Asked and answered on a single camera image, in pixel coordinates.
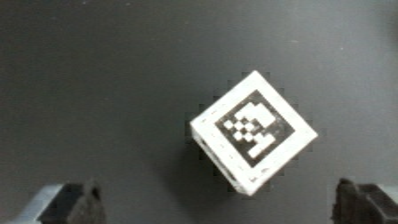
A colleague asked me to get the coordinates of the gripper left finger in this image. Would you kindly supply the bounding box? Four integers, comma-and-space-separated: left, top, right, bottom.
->
10, 180, 106, 224

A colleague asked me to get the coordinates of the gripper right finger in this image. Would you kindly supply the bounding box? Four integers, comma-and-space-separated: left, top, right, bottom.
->
330, 178, 398, 224

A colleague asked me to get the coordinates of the small white tagged cube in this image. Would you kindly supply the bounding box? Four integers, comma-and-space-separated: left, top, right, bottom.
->
190, 71, 318, 196

